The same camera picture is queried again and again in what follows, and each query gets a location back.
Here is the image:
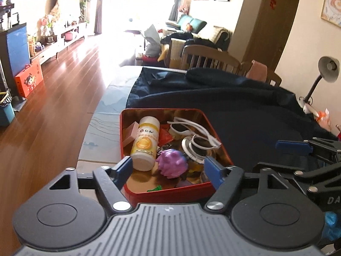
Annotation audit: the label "low TV cabinet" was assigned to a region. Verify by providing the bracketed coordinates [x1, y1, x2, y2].
[29, 21, 88, 64]

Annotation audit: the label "wooden slatted chair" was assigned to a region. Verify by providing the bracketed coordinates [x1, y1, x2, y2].
[181, 45, 241, 75]

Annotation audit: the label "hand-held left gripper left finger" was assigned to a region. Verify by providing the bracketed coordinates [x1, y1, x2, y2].
[47, 155, 134, 215]

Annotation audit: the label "red tin box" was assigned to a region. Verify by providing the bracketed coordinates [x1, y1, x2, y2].
[119, 108, 234, 206]

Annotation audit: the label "orange plastic bag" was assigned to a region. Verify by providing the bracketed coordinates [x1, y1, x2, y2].
[316, 108, 332, 131]

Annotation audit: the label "pink towel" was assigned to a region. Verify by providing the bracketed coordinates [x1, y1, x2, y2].
[247, 60, 267, 82]

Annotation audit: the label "orange gift box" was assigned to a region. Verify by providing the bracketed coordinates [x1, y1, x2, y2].
[14, 64, 44, 98]

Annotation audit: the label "green potted plant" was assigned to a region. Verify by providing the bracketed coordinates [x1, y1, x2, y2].
[79, 0, 92, 24]

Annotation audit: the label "grey desk lamp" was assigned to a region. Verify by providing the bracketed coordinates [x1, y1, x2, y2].
[298, 56, 341, 112]

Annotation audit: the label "patterned draped cloth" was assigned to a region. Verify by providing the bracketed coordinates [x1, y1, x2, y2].
[48, 0, 80, 30]

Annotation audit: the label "gold framed picture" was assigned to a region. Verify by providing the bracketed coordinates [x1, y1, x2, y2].
[320, 0, 341, 28]

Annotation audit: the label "white bottle yellow label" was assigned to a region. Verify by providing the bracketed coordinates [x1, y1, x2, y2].
[130, 116, 161, 171]

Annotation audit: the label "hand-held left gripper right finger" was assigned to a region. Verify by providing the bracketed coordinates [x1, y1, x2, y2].
[203, 155, 291, 216]

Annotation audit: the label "teal sofa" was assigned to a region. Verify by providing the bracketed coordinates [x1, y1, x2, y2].
[165, 15, 232, 51]

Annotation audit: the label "cream yellow throw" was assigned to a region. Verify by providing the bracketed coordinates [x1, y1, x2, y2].
[167, 38, 187, 69]

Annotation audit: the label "purple toy figure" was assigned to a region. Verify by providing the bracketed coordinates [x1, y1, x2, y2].
[155, 148, 190, 179]

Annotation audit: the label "red orange packet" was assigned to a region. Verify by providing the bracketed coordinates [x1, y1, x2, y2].
[158, 124, 176, 147]

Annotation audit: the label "pink ridged comb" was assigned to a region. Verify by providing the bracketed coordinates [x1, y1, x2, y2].
[123, 122, 139, 147]

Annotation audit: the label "round tape roll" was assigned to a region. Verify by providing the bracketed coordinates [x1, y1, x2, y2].
[182, 135, 214, 163]

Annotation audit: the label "white paper bag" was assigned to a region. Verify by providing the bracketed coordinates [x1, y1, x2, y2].
[141, 24, 162, 56]

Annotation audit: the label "cream sofa blanket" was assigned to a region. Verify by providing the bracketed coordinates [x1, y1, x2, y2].
[213, 26, 231, 49]

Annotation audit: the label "white sunglasses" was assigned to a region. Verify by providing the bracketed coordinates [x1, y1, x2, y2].
[167, 116, 221, 152]

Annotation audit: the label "dark clothes pile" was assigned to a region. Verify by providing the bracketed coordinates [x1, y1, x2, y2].
[160, 32, 221, 50]

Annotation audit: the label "person's right hand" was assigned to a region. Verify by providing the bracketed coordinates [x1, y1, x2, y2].
[320, 211, 341, 242]

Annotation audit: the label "teal trash bin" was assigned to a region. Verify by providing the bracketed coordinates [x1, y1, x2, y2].
[0, 92, 16, 128]

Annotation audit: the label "potted pink flowers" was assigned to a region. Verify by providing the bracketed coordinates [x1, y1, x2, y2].
[37, 15, 55, 38]

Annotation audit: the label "dark navy cloth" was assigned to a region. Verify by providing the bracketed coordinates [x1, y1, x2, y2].
[126, 67, 339, 174]

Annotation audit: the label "blue front appliance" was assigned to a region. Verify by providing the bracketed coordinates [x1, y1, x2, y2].
[0, 3, 31, 96]

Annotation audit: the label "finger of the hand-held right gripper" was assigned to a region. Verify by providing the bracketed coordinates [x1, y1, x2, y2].
[253, 161, 341, 193]
[275, 137, 341, 165]

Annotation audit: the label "brown door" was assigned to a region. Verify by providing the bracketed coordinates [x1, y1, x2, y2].
[242, 0, 301, 71]

